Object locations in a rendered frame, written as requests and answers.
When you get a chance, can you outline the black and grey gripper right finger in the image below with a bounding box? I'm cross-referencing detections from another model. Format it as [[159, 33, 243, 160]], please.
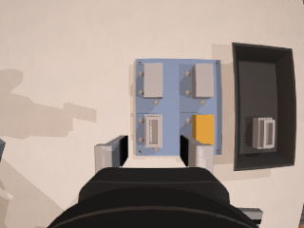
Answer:
[[180, 135, 214, 174]]

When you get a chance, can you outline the yellow rectangular block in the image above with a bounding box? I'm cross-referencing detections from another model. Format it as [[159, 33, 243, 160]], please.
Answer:
[[192, 115, 214, 145]]

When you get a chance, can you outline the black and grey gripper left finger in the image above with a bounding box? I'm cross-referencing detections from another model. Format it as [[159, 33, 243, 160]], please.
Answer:
[[94, 135, 128, 174]]

